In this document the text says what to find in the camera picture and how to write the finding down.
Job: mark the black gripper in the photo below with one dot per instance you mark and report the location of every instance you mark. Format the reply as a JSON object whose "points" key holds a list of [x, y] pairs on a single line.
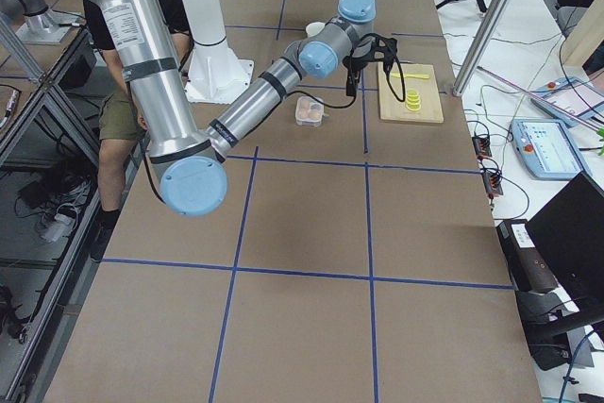
{"points": [[355, 62]]}

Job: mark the clear plastic egg box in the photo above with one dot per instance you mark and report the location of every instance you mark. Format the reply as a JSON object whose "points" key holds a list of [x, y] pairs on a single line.
{"points": [[314, 105]]}

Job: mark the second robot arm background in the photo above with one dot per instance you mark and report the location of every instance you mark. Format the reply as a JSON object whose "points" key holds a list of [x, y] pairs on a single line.
{"points": [[42, 24]]}

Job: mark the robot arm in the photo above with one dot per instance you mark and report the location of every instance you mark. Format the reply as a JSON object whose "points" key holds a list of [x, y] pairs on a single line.
{"points": [[194, 119]]}

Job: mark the black desktop box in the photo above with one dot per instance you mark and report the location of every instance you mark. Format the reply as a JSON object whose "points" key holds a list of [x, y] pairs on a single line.
{"points": [[528, 268]]}

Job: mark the yellow plastic knife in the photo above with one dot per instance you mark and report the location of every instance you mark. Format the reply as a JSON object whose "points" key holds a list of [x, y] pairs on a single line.
{"points": [[414, 76]]}

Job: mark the wooden cutting board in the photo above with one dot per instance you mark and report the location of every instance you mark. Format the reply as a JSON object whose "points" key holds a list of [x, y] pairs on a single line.
{"points": [[391, 96]]}

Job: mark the white bowl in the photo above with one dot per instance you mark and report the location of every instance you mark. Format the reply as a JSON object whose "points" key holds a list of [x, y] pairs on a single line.
{"points": [[314, 28]]}

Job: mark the orange circuit board far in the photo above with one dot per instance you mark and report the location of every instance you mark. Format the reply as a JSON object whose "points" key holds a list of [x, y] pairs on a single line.
{"points": [[482, 146]]}

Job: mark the orange circuit board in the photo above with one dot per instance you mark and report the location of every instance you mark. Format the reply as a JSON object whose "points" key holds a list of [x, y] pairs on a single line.
{"points": [[482, 146], [492, 178]]}

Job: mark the orange circuit board near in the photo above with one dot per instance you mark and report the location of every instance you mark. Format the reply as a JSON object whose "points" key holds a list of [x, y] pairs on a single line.
{"points": [[492, 178]]}

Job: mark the teach pendant near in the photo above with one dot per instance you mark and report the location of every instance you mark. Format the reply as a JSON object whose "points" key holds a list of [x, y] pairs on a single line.
{"points": [[547, 149]]}

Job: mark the teach pendant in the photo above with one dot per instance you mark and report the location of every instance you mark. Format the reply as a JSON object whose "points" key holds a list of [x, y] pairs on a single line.
{"points": [[547, 149], [579, 98]]}

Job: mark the teach pendant far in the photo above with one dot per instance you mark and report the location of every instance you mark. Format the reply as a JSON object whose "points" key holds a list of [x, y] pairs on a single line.
{"points": [[579, 98]]}

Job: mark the person in black shirt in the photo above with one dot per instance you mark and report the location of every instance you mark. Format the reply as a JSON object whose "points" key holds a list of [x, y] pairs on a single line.
{"points": [[119, 131]]}

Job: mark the black computer monitor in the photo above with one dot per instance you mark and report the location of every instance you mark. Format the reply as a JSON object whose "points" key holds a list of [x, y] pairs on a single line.
{"points": [[568, 233]]}

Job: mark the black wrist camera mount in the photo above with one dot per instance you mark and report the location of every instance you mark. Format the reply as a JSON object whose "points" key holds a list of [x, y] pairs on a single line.
{"points": [[385, 52]]}

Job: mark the aluminium frame post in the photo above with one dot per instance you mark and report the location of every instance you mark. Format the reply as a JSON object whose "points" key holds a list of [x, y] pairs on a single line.
{"points": [[479, 44]]}

